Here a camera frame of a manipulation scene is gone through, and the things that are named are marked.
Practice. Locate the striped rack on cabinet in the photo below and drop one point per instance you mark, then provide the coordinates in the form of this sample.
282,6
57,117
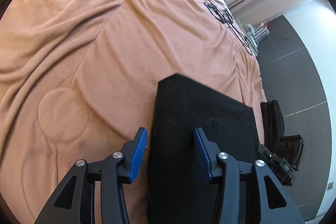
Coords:
254,33

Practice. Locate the folded black garment right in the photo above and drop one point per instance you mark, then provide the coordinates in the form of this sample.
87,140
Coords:
273,124

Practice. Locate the black pants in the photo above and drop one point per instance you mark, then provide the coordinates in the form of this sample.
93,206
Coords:
180,186

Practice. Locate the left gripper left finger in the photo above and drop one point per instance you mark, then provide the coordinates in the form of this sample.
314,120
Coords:
73,200

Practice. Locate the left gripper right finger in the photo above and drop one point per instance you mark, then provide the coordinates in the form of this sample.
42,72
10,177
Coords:
246,192

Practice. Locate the orange bed blanket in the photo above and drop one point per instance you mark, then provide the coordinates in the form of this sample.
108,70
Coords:
79,77

